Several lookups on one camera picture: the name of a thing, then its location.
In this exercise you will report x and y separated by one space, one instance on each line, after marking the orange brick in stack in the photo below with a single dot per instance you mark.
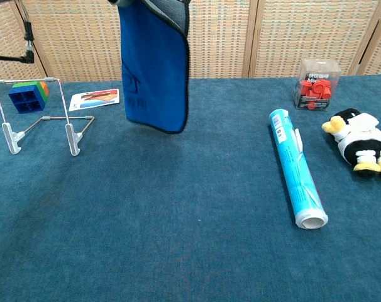
45 88

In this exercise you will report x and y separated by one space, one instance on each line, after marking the black white penguin plush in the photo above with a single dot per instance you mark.
360 138

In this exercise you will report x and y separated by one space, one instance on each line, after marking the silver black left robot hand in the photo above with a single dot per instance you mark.
121 2

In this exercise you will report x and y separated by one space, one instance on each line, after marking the bamboo folding screen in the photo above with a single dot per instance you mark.
272 37

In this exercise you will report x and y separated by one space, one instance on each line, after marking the blue brick in stack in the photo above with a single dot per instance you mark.
25 99

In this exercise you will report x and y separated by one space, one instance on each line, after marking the clear box of red parts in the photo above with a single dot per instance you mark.
316 91

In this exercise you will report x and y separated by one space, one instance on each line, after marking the grey blue microfibre cloth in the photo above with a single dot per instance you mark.
152 78

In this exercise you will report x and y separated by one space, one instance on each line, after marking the printed picture card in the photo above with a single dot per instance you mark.
94 99

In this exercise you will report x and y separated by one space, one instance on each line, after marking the blue table carpet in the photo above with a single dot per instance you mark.
178 204

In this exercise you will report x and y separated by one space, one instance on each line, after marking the light blue paper roll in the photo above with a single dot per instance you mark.
295 170

